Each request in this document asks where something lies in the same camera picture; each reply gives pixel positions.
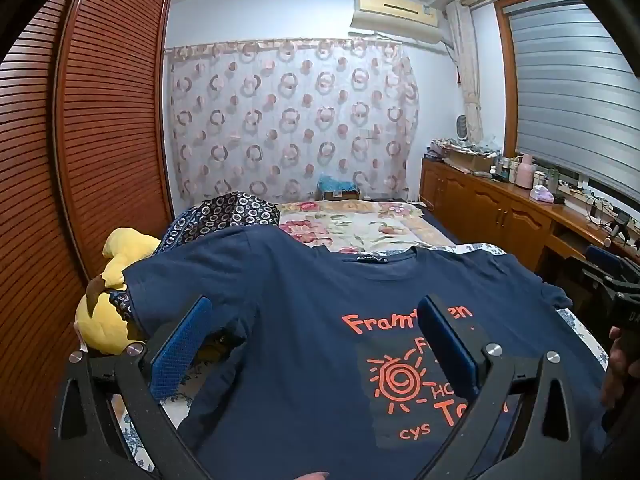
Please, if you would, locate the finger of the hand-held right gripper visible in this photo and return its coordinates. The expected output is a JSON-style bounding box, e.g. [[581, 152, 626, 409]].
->
[[582, 244, 640, 301]]

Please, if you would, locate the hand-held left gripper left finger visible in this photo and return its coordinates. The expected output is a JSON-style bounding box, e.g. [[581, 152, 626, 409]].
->
[[50, 295, 216, 480]]

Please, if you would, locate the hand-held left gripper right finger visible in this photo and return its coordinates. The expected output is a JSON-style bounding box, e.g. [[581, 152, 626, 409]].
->
[[400, 294, 596, 480]]

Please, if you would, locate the navy printed t-shirt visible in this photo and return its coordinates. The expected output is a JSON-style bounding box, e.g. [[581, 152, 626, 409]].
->
[[121, 226, 608, 480]]

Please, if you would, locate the person's right hand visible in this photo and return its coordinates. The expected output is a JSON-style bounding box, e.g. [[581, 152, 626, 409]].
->
[[600, 326, 640, 411]]

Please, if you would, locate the blue floral white bedspread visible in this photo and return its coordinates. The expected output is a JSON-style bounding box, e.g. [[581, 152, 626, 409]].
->
[[107, 242, 608, 476]]

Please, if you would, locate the yellow plush toy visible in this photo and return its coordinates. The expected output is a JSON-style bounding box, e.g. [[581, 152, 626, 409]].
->
[[74, 227, 163, 358]]

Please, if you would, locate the pink thermos jug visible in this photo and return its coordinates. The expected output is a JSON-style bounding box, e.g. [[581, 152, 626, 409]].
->
[[515, 154, 539, 190]]

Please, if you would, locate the navy bed sheet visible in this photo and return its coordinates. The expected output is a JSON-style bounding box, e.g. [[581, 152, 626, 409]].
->
[[420, 207, 463, 248]]

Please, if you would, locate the long wooden cabinet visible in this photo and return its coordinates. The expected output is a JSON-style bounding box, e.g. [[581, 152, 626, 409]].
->
[[420, 155, 640, 281]]

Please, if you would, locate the dark circle-patterned pillow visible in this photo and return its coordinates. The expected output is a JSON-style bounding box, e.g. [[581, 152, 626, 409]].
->
[[160, 191, 282, 256]]

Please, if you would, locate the pink floral beige blanket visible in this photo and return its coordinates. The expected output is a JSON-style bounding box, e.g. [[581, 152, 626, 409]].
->
[[276, 200, 458, 257]]

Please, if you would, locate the cluttered cardboard box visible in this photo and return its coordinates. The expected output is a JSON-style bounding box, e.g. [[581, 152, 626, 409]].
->
[[442, 142, 501, 173]]

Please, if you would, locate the grey window blind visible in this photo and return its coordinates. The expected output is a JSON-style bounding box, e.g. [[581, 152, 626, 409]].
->
[[505, 0, 640, 196]]

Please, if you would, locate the small white fan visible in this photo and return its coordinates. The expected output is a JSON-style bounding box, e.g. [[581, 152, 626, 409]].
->
[[452, 114, 474, 142]]

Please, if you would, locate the crumpled blue cloth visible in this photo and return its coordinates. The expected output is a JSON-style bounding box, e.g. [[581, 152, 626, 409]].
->
[[317, 174, 359, 193]]

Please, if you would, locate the tied beige curtain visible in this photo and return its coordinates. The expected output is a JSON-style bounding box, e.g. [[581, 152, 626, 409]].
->
[[445, 0, 484, 143]]

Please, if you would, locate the brown louvred wooden wardrobe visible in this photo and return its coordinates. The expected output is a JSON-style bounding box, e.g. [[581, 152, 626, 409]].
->
[[0, 0, 176, 461]]

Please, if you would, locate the sheer circle-patterned curtain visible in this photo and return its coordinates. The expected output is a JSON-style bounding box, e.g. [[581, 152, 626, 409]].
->
[[164, 39, 421, 204]]

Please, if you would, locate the wooden window frame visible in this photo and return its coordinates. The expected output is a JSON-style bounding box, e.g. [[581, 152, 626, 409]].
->
[[494, 0, 576, 161]]

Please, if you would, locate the beige wall air conditioner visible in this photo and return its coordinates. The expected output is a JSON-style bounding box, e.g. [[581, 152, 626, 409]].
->
[[349, 0, 451, 44]]

